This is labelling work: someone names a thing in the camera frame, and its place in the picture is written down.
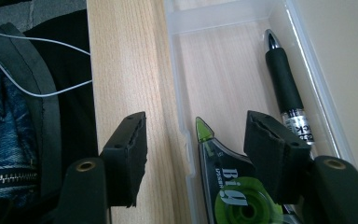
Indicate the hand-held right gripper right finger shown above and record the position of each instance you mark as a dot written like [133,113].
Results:
[276,158]

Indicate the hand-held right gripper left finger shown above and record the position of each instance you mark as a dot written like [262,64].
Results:
[126,161]

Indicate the green correction tape dispenser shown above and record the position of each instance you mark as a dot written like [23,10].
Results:
[230,186]

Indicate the black pen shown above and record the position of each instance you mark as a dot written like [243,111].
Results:
[284,84]

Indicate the translucent plastic pencil case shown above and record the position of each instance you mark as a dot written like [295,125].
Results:
[248,77]

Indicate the black bag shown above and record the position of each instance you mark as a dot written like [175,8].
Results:
[56,93]

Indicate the blue denim jeans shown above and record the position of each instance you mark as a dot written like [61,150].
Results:
[6,140]

